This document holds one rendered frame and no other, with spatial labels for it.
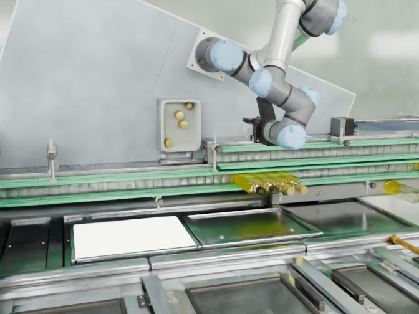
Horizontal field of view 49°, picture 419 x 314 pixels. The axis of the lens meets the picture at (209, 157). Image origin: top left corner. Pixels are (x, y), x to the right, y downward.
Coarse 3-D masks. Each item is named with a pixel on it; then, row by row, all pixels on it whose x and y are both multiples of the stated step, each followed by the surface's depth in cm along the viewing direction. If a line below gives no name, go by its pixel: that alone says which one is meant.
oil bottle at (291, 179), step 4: (276, 172) 199; (280, 172) 199; (284, 172) 199; (284, 176) 192; (288, 176) 191; (292, 176) 192; (288, 180) 188; (292, 180) 188; (296, 180) 188; (288, 184) 189; (292, 184) 187
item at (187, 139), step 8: (168, 104) 198; (176, 104) 199; (184, 104) 200; (200, 104) 195; (168, 112) 199; (184, 112) 201; (192, 112) 202; (200, 112) 195; (168, 120) 199; (176, 120) 200; (184, 120) 201; (192, 120) 202; (200, 120) 196; (168, 128) 200; (176, 128) 201; (192, 128) 203; (200, 128) 197; (168, 136) 201; (176, 136) 202; (184, 136) 203; (192, 136) 204; (200, 136) 198; (176, 144) 203; (184, 144) 203; (192, 144) 203; (200, 144) 198
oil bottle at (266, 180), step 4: (260, 172) 198; (256, 176) 191; (260, 176) 190; (264, 176) 191; (268, 176) 191; (264, 180) 185; (268, 180) 185; (272, 180) 186; (264, 184) 184; (268, 184) 184; (264, 188) 184; (268, 192) 185
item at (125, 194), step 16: (336, 176) 217; (352, 176) 217; (368, 176) 219; (384, 176) 218; (400, 176) 219; (416, 176) 222; (112, 192) 186; (128, 192) 186; (144, 192) 187; (160, 192) 187; (176, 192) 187; (192, 192) 188; (208, 192) 191
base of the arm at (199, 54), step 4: (204, 40) 193; (208, 40) 194; (212, 40) 190; (216, 40) 187; (200, 44) 192; (204, 44) 190; (208, 44) 188; (196, 48) 194; (200, 48) 191; (204, 48) 189; (196, 52) 193; (200, 52) 191; (204, 52) 188; (196, 56) 193; (200, 56) 191; (204, 56) 188; (196, 60) 195; (200, 60) 195; (204, 60) 190; (200, 64) 195; (204, 64) 192; (204, 68) 194; (208, 68) 192; (212, 68) 191; (212, 72) 198
